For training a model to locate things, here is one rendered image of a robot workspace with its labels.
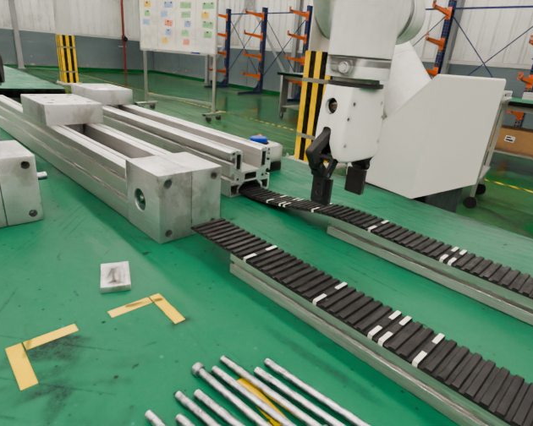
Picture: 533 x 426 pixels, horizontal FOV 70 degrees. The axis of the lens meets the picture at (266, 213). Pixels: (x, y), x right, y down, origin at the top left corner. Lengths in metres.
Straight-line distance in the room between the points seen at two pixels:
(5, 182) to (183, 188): 0.23
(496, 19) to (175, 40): 5.49
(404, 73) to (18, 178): 0.77
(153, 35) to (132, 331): 6.66
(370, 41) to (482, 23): 8.04
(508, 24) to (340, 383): 8.17
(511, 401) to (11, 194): 0.59
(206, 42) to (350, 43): 5.81
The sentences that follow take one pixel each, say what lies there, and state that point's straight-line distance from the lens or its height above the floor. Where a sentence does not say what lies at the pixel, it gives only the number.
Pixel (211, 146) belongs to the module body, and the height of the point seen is 0.86.
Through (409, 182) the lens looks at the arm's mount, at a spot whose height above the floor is 0.81.
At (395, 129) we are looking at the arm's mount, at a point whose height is 0.91.
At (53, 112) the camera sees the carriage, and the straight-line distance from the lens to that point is 0.87.
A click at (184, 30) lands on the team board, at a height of 1.27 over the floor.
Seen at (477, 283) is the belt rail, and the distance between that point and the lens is 0.51.
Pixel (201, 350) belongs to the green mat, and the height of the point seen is 0.78.
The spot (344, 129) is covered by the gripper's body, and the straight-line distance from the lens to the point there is 0.52.
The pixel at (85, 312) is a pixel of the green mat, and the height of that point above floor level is 0.78.
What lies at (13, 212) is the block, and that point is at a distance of 0.63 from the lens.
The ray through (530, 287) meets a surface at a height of 0.81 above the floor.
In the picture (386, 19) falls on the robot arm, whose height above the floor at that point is 1.07.
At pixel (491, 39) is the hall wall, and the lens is 8.44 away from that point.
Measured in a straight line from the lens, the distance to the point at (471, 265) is 0.51.
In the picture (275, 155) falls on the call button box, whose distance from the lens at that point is 0.87.
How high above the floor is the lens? 1.02
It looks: 22 degrees down
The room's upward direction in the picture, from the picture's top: 5 degrees clockwise
